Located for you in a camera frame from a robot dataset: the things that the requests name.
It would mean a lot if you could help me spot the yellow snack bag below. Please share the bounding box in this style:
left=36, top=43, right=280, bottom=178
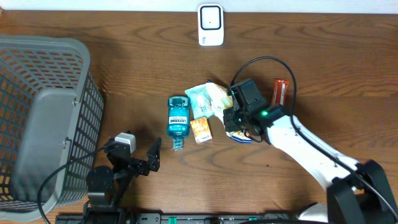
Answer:
left=205, top=80, right=252, bottom=144

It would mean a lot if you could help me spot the red orange snack bar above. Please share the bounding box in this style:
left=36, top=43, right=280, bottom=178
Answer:
left=271, top=79, right=289, bottom=106

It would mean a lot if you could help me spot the pale teal snack packet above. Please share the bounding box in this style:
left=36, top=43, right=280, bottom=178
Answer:
left=185, top=84, right=214, bottom=119

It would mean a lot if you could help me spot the teal mouthwash bottle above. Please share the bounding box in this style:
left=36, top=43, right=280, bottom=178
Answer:
left=167, top=96, right=190, bottom=151

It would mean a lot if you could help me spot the small orange snack packet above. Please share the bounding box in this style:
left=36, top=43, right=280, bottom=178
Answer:
left=190, top=117, right=212, bottom=144

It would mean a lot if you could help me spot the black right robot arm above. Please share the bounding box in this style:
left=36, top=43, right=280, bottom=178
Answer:
left=224, top=79, right=397, bottom=223

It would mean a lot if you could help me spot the white barcode scanner box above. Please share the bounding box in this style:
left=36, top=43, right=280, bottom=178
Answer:
left=197, top=4, right=224, bottom=47

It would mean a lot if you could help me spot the grey plastic lattice basket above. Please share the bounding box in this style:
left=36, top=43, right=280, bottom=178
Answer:
left=1, top=35, right=104, bottom=222

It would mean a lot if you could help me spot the black left camera cable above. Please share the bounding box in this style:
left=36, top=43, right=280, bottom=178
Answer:
left=37, top=146, right=108, bottom=224

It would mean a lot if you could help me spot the black camera cable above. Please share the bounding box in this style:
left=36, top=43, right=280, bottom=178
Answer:
left=37, top=146, right=108, bottom=224
left=229, top=55, right=398, bottom=215

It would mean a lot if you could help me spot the black right camera cable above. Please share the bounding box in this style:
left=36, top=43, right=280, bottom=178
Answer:
left=229, top=55, right=398, bottom=215

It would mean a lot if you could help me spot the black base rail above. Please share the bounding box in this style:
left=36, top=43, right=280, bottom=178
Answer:
left=55, top=213, right=299, bottom=224

